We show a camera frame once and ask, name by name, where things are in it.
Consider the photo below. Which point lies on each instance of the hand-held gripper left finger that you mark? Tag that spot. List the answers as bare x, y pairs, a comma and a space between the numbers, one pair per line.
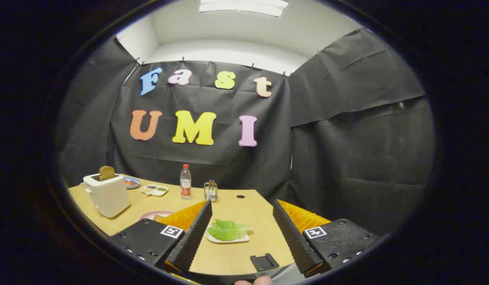
195, 237

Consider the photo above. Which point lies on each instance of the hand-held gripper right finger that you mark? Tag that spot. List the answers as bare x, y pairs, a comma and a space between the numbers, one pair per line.
294, 237

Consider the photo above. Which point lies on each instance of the green lettuce leaf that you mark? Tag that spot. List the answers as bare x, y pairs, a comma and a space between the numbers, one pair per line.
226, 230

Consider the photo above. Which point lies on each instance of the brown bread slice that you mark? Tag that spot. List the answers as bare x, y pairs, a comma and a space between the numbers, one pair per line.
107, 173

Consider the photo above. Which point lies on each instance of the black table clamp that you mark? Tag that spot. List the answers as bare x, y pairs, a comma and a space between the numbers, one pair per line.
264, 262

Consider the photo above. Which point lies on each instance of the white square plate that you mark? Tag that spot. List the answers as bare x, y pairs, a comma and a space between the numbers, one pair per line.
240, 238

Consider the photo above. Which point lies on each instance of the pink round plate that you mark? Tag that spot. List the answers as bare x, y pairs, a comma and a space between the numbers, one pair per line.
153, 215

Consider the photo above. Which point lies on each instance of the clear plastic water bottle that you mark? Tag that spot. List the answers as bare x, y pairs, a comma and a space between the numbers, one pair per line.
185, 184

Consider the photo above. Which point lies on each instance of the white divided condiment tray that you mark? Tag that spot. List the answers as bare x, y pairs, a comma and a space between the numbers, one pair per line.
154, 190

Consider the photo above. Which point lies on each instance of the blue round plate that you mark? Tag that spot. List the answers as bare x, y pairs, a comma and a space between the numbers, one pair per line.
133, 184

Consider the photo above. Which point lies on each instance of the black backdrop cloth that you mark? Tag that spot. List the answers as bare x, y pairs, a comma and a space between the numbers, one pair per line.
327, 158

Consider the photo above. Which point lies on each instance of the white toaster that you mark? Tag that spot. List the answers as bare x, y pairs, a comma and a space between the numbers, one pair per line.
110, 198

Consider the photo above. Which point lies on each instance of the ceiling light panel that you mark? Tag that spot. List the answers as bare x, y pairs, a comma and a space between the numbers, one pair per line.
244, 6

